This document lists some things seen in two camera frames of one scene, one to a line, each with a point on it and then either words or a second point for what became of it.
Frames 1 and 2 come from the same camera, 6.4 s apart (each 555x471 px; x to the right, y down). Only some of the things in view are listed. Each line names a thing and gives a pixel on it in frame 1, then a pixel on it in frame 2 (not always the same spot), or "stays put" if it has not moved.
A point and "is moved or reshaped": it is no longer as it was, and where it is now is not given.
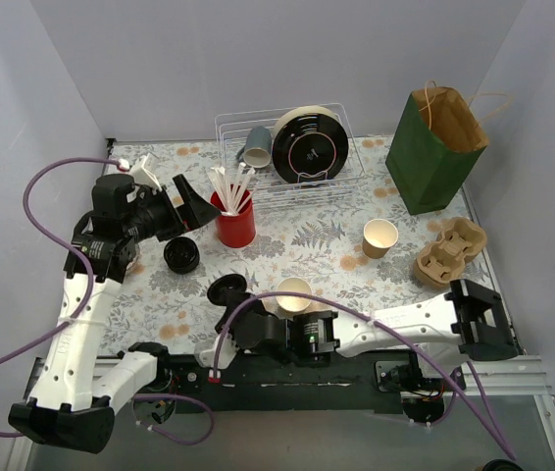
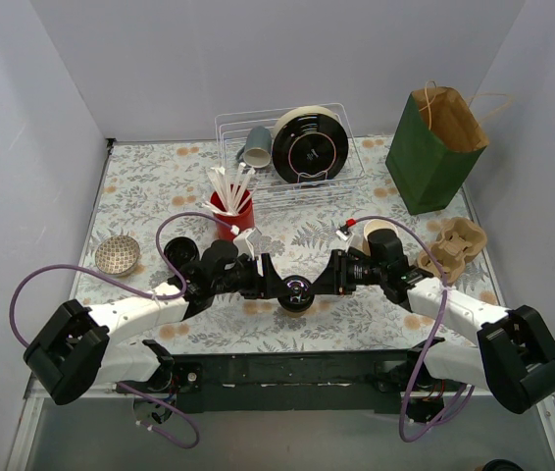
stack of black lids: x=181 y=255 stays put
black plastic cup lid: x=221 y=287 is moved or reshaped
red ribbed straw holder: x=235 y=225 stays put
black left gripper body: x=176 y=211 to x=258 y=276
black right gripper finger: x=255 y=315 to x=325 y=284
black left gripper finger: x=188 y=195 to x=272 y=286
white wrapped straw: x=222 y=191 stays put
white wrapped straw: x=227 y=186 stays put
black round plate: x=310 y=145 stays put
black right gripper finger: x=233 y=300 to x=331 y=279
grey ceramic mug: x=257 y=150 stays put
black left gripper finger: x=195 y=211 to x=271 y=278
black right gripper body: x=231 y=302 to x=341 y=271
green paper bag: x=436 y=144 stays put
